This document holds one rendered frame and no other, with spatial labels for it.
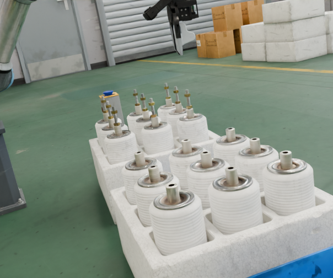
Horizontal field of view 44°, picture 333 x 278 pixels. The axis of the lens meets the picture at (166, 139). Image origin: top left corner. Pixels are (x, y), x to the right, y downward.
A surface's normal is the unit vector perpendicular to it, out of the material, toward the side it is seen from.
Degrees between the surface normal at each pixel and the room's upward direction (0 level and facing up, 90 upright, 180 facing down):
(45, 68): 90
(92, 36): 90
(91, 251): 0
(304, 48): 90
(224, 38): 90
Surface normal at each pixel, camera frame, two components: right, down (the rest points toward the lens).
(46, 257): -0.17, -0.95
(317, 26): 0.42, 0.18
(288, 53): -0.87, 0.27
